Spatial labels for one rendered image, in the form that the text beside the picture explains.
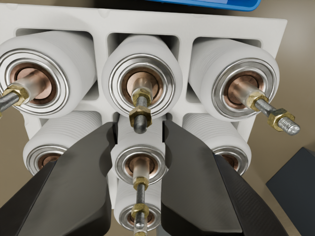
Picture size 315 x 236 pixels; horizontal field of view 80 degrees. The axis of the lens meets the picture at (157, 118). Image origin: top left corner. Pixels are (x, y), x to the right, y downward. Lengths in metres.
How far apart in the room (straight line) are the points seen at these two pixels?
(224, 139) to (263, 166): 0.47
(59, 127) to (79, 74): 0.09
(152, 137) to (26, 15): 0.22
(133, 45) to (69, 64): 0.07
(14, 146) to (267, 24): 0.66
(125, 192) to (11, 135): 0.41
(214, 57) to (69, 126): 0.22
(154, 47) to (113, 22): 0.09
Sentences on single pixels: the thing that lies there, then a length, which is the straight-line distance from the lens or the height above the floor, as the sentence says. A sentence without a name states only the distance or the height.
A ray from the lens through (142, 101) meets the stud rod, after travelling 0.17.
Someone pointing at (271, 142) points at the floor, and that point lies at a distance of 0.68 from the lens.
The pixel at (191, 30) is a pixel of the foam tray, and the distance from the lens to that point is 0.28.
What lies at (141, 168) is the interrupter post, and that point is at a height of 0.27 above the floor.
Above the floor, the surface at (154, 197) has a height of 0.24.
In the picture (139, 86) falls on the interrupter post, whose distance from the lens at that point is 0.19.
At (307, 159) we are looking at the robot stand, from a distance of 0.74.
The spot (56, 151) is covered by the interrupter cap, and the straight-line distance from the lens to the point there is 0.29.
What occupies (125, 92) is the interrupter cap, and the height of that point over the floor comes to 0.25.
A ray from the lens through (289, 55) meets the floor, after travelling 0.58.
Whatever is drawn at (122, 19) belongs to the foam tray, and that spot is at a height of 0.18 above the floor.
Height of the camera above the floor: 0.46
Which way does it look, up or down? 61 degrees down
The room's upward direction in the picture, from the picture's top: 174 degrees clockwise
